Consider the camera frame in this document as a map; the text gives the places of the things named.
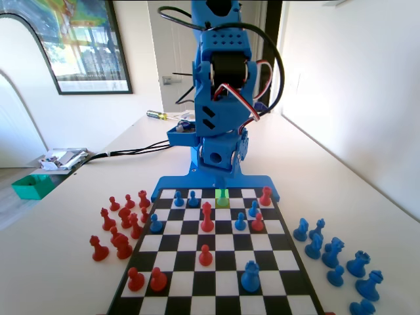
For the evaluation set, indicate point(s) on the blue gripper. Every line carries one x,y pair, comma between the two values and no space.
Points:
217,158

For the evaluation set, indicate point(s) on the blue chess king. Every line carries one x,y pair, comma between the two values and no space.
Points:
222,201

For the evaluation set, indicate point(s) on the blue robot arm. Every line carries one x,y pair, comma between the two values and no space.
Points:
226,111

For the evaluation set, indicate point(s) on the blue chess pawn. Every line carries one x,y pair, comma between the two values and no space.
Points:
335,276
252,206
240,223
155,224
178,199
362,308
192,200

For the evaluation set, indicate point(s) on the red chess king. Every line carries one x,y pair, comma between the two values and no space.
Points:
207,220

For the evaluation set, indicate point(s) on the red chess rook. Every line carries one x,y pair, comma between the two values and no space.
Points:
265,197
143,200

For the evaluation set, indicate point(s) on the red chess pawn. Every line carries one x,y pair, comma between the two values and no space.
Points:
257,223
129,202
158,280
135,280
113,232
144,216
205,256
113,204

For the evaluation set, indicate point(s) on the black and white chessboard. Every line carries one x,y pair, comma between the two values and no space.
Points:
183,244

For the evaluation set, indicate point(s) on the blue chess rook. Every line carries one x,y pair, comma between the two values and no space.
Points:
358,265
250,277

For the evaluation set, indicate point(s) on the small blue object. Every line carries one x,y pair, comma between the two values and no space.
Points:
261,107

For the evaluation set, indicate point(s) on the pile of papers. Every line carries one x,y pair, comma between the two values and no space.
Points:
62,159

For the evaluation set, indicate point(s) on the green plastic box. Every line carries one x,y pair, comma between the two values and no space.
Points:
36,190

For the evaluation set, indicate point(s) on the black framed poster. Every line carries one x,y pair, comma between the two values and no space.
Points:
88,49

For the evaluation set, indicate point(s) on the white arched panel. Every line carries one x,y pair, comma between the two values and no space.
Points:
19,98

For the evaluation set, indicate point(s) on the blue base plate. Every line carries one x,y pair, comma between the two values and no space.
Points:
170,183

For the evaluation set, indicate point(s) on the red base plate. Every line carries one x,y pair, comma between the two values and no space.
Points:
329,313

